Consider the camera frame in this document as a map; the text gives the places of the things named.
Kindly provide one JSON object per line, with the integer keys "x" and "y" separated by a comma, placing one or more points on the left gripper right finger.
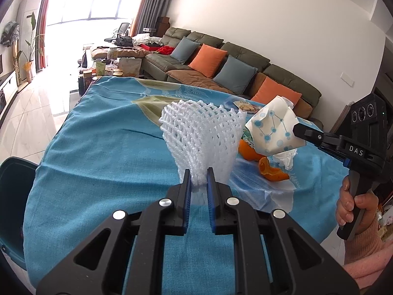
{"x": 273, "y": 254}

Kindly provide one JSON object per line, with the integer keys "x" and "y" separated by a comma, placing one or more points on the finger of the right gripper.
{"x": 308, "y": 134}

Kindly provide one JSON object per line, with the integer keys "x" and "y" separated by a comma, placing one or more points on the white tissue bag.
{"x": 285, "y": 159}

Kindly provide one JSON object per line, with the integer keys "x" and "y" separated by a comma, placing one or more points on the white polka dot paper cup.
{"x": 272, "y": 128}

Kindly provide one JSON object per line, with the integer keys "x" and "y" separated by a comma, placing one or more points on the orange peel piece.
{"x": 270, "y": 173}
{"x": 248, "y": 153}

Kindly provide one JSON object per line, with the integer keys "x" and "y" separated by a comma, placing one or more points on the white foam fruit net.
{"x": 200, "y": 136}

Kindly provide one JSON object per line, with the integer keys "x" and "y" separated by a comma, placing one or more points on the green clear plastic wrapper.
{"x": 247, "y": 137}

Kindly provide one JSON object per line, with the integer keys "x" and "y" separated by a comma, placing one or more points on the pink sleeve right forearm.
{"x": 366, "y": 256}

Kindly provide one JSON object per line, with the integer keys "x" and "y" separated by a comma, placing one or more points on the teal trash bin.
{"x": 17, "y": 177}

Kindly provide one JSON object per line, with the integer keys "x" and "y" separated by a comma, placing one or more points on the person right hand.
{"x": 346, "y": 203}

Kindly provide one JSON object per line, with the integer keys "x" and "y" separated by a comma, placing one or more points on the orange cushion near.
{"x": 270, "y": 89}

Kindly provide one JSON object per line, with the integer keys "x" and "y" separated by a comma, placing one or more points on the orange cushion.
{"x": 208, "y": 60}
{"x": 270, "y": 89}

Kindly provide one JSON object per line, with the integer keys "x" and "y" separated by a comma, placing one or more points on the clear cracker packet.
{"x": 247, "y": 107}

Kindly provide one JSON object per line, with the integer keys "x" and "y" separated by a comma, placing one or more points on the blue cushion near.
{"x": 235, "y": 75}

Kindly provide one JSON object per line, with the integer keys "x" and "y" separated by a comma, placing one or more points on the blue cushion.
{"x": 235, "y": 75}
{"x": 184, "y": 50}

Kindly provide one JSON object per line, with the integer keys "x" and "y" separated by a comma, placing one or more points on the orange cushion far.
{"x": 208, "y": 60}

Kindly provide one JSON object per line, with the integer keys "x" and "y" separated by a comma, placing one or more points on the green sectional sofa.
{"x": 164, "y": 68}

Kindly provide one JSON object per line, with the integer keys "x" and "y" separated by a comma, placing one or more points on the blue cushion far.
{"x": 184, "y": 50}

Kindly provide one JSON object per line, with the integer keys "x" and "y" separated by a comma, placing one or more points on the cluttered coffee table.
{"x": 101, "y": 62}

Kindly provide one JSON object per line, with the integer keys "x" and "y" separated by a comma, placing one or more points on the right orange grey curtain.
{"x": 148, "y": 14}

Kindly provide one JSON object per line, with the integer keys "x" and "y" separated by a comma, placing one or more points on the orange grey curtain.
{"x": 40, "y": 58}
{"x": 148, "y": 14}

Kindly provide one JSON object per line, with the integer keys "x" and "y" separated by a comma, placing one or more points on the white black tv cabinet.
{"x": 9, "y": 91}

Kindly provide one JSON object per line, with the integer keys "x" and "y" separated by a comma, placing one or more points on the tall green potted plant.
{"x": 26, "y": 52}

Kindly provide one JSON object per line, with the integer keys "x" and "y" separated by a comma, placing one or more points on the covered standing fan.
{"x": 10, "y": 34}

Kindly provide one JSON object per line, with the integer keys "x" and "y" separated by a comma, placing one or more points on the white standing air conditioner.
{"x": 26, "y": 6}

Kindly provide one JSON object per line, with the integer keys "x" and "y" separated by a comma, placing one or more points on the left orange grey curtain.
{"x": 40, "y": 58}

